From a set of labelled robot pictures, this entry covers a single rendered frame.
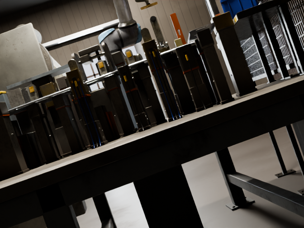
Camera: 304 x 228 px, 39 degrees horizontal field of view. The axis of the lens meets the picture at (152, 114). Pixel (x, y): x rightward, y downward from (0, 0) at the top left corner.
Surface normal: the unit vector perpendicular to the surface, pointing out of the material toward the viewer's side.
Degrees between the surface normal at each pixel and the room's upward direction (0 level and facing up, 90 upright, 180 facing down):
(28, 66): 90
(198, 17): 90
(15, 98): 90
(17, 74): 90
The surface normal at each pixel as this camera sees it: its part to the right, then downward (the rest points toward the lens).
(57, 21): 0.08, -0.04
